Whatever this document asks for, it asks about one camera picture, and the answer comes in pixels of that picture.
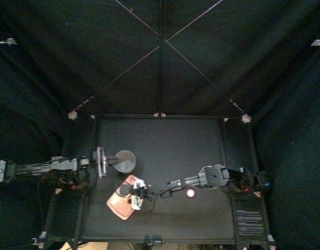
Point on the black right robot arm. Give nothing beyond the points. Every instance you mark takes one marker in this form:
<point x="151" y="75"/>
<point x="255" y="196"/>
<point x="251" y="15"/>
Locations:
<point x="219" y="180"/>

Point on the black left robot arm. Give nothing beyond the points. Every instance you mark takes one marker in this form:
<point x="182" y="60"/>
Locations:
<point x="42" y="168"/>

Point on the small toy onion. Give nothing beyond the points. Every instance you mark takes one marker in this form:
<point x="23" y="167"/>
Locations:
<point x="191" y="193"/>

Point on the grey bowl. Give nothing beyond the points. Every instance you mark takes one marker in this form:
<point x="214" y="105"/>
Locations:
<point x="126" y="161"/>

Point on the black table-level camera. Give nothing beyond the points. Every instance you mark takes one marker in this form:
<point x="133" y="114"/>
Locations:
<point x="155" y="241"/>

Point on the silver corner bracket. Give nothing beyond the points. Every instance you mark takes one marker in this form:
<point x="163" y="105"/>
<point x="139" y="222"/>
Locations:
<point x="159" y="114"/>
<point x="246" y="118"/>
<point x="72" y="114"/>
<point x="271" y="241"/>
<point x="39" y="241"/>

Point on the silver frame clamp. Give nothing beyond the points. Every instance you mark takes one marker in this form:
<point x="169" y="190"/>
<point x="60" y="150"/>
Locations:
<point x="318" y="43"/>
<point x="8" y="41"/>

